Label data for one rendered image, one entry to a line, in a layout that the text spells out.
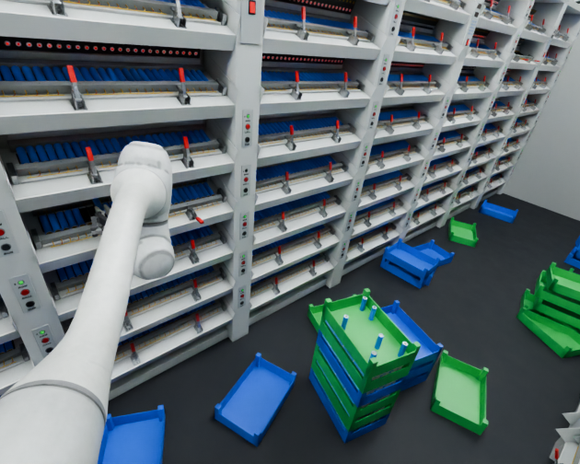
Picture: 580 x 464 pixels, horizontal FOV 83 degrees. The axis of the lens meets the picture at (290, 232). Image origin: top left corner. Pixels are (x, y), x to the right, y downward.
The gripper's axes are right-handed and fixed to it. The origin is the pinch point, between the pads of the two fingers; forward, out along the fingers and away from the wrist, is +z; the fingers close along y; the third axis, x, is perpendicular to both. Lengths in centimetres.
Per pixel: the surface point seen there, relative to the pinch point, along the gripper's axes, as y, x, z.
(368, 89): -111, -32, -10
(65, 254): 12.5, 8.2, -3.2
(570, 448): -106, 86, -115
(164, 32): -21, -46, -13
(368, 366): -50, 47, -64
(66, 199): 8.7, -7.7, -5.5
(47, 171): 10.5, -14.4, -0.6
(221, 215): -36.3, 9.6, -3.9
